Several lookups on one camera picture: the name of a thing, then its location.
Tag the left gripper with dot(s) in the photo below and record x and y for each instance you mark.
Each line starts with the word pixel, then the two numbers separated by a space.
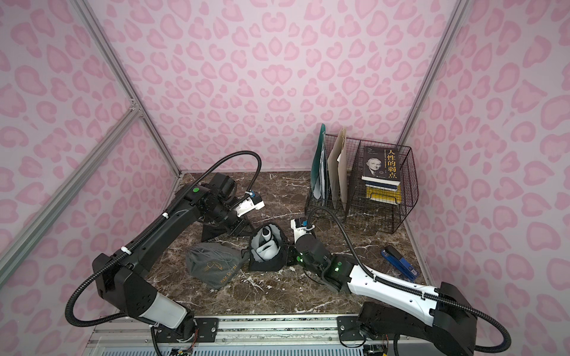
pixel 240 222

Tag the white hair dryer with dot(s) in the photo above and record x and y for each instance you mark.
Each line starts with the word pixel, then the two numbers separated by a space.
pixel 267 245

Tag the plain black pouch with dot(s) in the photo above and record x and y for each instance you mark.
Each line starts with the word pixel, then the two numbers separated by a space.
pixel 212 231

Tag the black pouch gold print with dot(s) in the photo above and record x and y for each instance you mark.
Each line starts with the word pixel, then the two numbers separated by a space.
pixel 279 261

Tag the grey hair dryer pouch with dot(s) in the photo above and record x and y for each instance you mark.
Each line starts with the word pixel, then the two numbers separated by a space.
pixel 214 264

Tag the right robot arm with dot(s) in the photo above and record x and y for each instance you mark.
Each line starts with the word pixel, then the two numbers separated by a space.
pixel 440 315

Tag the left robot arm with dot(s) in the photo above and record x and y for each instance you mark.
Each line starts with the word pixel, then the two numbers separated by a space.
pixel 121 278

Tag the yellow striped book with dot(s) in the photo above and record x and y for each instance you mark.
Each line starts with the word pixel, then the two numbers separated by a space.
pixel 383 195

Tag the book with portrait cover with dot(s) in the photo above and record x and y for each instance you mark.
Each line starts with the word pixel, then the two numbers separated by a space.
pixel 381 165

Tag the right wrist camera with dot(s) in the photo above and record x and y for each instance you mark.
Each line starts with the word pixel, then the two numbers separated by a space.
pixel 300 227

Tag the black wire basket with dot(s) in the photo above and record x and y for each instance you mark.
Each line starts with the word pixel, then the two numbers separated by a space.
pixel 365 205

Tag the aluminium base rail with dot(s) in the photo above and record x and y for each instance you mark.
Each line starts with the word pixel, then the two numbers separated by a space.
pixel 271 334

